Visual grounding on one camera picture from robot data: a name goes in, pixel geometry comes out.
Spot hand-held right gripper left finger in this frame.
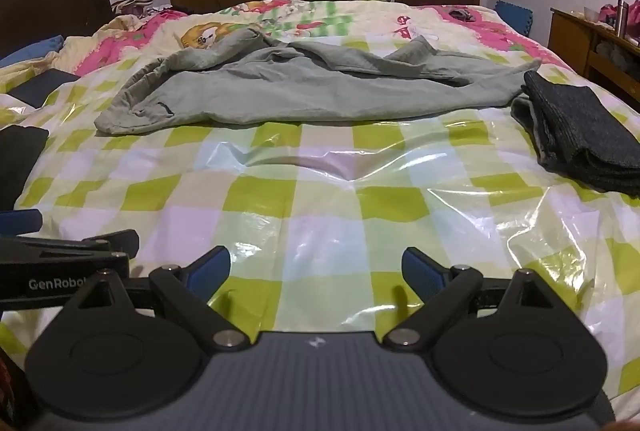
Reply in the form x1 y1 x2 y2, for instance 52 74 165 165
62 245 252 355

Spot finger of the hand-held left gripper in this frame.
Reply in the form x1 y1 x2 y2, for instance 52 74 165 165
0 209 44 238
81 229 141 259

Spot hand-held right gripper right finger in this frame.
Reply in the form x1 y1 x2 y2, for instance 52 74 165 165
382 246 577 353

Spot grey pants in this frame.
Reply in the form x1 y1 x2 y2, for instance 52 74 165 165
94 27 543 137

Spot black cloth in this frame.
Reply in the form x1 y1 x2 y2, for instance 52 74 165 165
0 125 51 213

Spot checkered cartoon print blanket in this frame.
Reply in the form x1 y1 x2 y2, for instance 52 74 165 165
0 0 640 414

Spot dark blue flat item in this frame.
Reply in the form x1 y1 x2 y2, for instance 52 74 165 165
9 69 82 108

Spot blue pillow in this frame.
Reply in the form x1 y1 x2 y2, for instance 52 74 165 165
0 35 66 69

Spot dark grey folded cloth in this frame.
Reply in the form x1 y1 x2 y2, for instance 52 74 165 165
510 70 640 198

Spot blue foam mat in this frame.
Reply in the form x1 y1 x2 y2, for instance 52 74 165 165
494 0 534 38

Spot wooden side desk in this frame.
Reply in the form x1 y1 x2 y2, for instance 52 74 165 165
548 7 640 113

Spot pink bag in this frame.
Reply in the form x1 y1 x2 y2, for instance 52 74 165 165
598 0 640 44

